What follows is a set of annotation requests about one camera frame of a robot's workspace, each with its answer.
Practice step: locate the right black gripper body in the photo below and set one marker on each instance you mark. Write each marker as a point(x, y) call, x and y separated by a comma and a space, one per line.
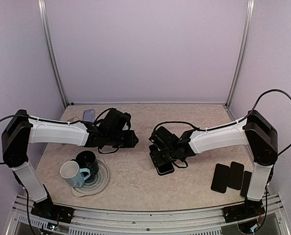
point(167, 157)

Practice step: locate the right aluminium frame post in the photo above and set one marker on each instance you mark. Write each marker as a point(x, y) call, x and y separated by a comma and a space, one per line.
point(242, 52)

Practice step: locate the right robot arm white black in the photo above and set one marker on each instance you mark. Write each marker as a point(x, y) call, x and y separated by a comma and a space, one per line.
point(252, 130)

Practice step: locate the aluminium frame post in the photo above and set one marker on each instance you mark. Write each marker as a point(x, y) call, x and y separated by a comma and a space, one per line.
point(242, 52)
point(51, 54)

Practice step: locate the grey collapsible silicone bowl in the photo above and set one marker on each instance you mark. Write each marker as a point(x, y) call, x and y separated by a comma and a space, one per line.
point(99, 183)

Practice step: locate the dark green mug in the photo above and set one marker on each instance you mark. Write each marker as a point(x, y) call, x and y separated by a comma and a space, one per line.
point(87, 159)

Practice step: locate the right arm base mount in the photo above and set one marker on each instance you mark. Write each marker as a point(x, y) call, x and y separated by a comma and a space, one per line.
point(245, 210)

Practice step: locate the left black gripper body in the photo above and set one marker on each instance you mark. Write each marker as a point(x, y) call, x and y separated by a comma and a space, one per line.
point(115, 141)

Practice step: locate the light blue mug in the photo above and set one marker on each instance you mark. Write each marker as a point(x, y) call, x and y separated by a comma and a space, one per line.
point(74, 175)

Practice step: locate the lavender phone case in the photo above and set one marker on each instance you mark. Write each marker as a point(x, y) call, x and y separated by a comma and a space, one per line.
point(89, 115)

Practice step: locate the left aluminium frame post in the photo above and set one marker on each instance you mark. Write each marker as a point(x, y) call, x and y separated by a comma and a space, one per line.
point(51, 54)

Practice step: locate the white-edged black smartphone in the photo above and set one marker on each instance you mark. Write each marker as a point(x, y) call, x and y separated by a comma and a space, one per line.
point(165, 169)

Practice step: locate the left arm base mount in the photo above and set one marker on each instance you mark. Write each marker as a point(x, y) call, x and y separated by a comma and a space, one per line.
point(51, 211)

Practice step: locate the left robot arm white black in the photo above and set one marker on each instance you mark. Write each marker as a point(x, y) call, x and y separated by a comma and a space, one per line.
point(24, 129)

